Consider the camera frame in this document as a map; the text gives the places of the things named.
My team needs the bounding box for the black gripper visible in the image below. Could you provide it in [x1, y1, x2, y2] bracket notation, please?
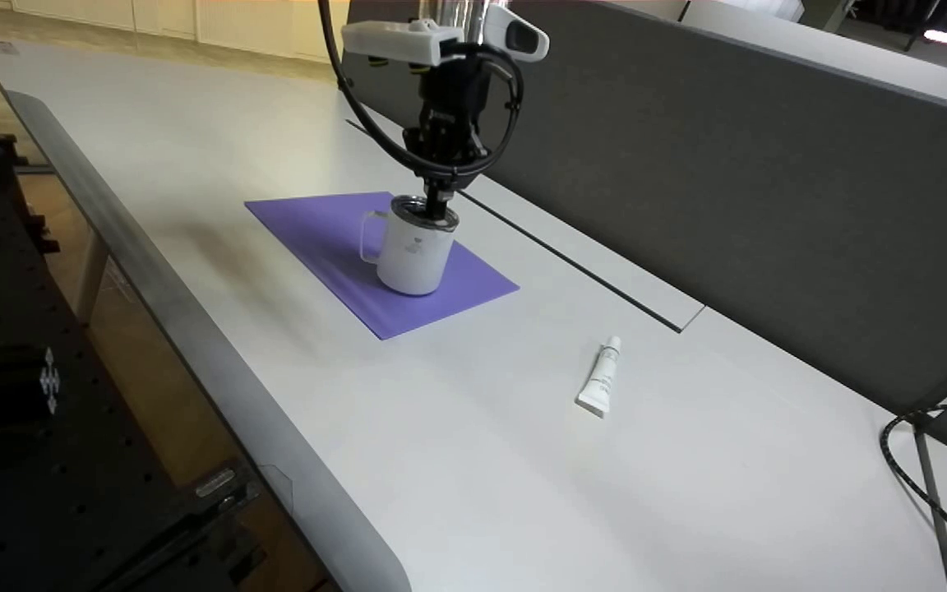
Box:
[404, 55, 490, 216]

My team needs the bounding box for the white cup with lid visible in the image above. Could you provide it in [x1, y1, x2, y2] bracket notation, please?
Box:
[356, 198, 460, 295]

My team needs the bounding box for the purple mat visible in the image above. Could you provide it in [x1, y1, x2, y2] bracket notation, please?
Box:
[245, 190, 515, 338]

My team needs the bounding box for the white tube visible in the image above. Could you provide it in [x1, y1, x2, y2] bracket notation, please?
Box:
[574, 336, 620, 418]

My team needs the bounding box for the grey partition panel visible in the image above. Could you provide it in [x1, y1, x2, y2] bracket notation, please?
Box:
[340, 0, 947, 418]

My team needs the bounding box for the black perforated board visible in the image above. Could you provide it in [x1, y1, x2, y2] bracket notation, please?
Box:
[0, 136, 260, 592]

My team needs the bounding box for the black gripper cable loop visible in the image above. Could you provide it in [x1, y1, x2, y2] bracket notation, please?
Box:
[314, 0, 526, 184]

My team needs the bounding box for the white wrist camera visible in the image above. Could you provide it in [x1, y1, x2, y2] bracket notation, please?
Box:
[343, 0, 550, 67]

